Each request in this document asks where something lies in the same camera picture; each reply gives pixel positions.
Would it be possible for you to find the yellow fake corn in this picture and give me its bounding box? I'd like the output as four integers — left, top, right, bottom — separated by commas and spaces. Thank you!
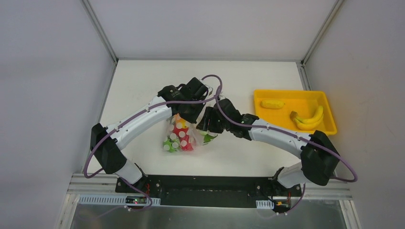
260, 99, 285, 109

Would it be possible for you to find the red fake food ball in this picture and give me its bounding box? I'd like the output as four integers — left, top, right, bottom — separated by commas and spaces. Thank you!
172, 122, 195, 151

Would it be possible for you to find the green fake food ball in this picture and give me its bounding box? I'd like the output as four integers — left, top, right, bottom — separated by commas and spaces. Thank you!
162, 137, 180, 153

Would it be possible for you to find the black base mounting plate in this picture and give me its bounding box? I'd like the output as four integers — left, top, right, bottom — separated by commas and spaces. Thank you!
115, 175, 302, 209

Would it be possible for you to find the yellow fake banana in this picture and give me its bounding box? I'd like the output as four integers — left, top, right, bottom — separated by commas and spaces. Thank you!
290, 105, 324, 131

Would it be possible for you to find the white fake radish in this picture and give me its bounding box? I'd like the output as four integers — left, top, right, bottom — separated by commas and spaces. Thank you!
199, 131, 218, 145

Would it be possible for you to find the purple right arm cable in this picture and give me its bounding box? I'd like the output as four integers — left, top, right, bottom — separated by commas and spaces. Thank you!
215, 85, 359, 219

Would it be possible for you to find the aluminium frame rail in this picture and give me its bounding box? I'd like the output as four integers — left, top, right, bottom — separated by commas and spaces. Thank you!
79, 0, 118, 173

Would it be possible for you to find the yellow plastic tray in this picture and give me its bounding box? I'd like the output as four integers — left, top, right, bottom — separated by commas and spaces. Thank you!
254, 90, 337, 135

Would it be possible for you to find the clear zip top bag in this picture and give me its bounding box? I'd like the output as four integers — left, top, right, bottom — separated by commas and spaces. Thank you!
162, 114, 218, 153

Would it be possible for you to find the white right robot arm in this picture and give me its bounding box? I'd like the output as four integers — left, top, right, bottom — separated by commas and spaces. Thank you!
196, 99, 339, 196

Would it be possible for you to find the orange fake food ball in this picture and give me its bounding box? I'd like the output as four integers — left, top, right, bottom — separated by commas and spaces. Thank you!
175, 114, 187, 129

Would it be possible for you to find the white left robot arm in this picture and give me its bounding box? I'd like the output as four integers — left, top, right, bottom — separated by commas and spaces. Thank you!
90, 77, 209, 193

